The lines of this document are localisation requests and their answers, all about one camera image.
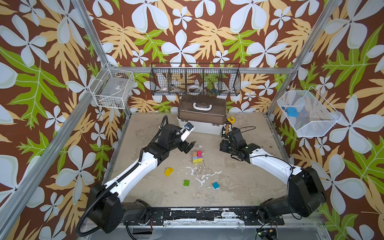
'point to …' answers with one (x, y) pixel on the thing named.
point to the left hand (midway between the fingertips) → (186, 132)
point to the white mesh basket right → (316, 116)
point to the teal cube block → (215, 185)
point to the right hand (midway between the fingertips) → (222, 144)
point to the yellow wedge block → (168, 171)
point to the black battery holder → (226, 129)
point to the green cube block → (186, 182)
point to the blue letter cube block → (195, 158)
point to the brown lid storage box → (206, 113)
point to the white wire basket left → (112, 88)
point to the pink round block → (199, 153)
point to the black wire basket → (196, 79)
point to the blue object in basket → (292, 112)
